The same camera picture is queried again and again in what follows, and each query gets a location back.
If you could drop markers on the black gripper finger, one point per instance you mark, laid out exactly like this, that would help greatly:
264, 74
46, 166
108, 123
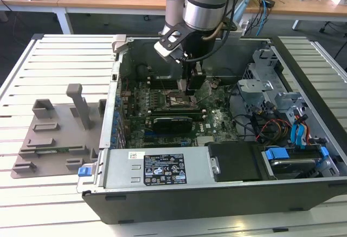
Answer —
195, 82

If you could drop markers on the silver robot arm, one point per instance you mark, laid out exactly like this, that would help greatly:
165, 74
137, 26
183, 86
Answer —
203, 14

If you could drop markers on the CPU socket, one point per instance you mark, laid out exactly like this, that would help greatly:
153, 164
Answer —
169, 97

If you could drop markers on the green RAM stick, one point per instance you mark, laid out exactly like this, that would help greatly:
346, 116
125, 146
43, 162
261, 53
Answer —
179, 115
54, 150

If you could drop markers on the green motherboard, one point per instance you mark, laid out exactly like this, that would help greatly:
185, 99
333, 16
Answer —
217, 117

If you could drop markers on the black graphics card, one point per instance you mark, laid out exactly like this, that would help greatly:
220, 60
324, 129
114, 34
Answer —
170, 125

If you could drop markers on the silver disk bay cage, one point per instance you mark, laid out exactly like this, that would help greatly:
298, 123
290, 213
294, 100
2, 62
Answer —
252, 90

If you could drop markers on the silver chipset heatsink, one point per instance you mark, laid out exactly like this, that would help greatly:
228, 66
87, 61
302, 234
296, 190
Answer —
205, 140

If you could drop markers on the small black adapter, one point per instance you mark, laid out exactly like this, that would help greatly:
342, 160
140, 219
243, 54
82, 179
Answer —
269, 2

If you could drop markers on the black plastic shroud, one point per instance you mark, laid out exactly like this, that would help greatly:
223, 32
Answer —
236, 161

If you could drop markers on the silver power supply unit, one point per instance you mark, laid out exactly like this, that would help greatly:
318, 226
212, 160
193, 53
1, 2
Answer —
122, 166

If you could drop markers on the black PC case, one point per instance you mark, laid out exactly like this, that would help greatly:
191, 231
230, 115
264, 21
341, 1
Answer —
189, 207

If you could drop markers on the dark disk drive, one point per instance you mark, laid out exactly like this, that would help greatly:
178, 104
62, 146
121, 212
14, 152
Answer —
295, 164

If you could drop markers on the grey parts rack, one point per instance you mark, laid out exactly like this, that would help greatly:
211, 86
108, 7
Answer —
67, 139

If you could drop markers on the blue case latch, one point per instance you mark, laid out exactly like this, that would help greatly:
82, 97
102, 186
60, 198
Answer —
84, 172

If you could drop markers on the blue plastic clip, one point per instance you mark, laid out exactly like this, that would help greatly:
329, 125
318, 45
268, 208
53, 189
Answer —
324, 151

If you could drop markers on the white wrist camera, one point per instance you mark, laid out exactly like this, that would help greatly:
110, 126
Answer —
165, 51

